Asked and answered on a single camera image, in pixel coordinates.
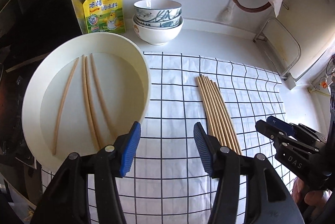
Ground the wooden chopstick eight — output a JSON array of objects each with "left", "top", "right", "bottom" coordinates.
[{"left": 206, "top": 77, "right": 240, "bottom": 154}]

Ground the wooden chopstick five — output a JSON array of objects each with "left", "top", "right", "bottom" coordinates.
[{"left": 200, "top": 75, "right": 227, "bottom": 146}]

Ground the wooden chopstick six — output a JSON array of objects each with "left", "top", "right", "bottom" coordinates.
[{"left": 200, "top": 75, "right": 231, "bottom": 148}]

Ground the wooden chopstick nine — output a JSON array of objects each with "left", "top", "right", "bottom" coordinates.
[{"left": 210, "top": 80, "right": 242, "bottom": 155}]

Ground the wooden chopstick seven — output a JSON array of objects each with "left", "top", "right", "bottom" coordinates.
[{"left": 203, "top": 76, "right": 234, "bottom": 151}]

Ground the wooden chopstick four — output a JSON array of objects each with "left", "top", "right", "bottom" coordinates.
[{"left": 197, "top": 75, "right": 225, "bottom": 145}]

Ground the wooden chopstick one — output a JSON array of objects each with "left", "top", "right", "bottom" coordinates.
[{"left": 52, "top": 58, "right": 79, "bottom": 155}]

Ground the wooden chopstick three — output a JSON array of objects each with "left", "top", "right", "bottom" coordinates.
[{"left": 84, "top": 56, "right": 103, "bottom": 149}]

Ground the wooden chopstick eleven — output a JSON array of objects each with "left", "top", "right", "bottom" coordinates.
[{"left": 81, "top": 55, "right": 99, "bottom": 150}]

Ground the person right hand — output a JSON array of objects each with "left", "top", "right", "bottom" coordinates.
[{"left": 291, "top": 177, "right": 332, "bottom": 217}]

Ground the metal rack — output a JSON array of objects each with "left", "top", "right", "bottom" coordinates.
[{"left": 253, "top": 17, "right": 301, "bottom": 80}]

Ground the white cutting board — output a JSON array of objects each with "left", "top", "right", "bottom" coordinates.
[{"left": 277, "top": 0, "right": 334, "bottom": 78}]

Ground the white black grid cloth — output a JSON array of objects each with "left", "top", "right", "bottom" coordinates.
[{"left": 41, "top": 50, "right": 296, "bottom": 224}]

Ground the white round tray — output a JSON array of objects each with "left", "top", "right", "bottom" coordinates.
[{"left": 22, "top": 32, "right": 151, "bottom": 172}]

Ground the lower blue patterned bowl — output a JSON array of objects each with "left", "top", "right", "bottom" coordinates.
[{"left": 133, "top": 12, "right": 183, "bottom": 28}]

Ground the blue patterned bowl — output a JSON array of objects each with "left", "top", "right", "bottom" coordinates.
[
  {"left": 133, "top": 0, "right": 182, "bottom": 23},
  {"left": 133, "top": 12, "right": 183, "bottom": 28}
]

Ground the large white bowl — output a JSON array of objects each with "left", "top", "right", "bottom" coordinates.
[{"left": 132, "top": 15, "right": 183, "bottom": 45}]

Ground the upper blue patterned bowl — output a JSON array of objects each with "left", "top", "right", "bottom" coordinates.
[{"left": 133, "top": 0, "right": 182, "bottom": 23}]

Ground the yellow seasoning pouch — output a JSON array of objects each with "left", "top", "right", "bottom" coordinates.
[{"left": 83, "top": 0, "right": 126, "bottom": 34}]

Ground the wall power outlet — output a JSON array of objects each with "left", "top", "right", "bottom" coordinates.
[{"left": 307, "top": 76, "right": 333, "bottom": 97}]

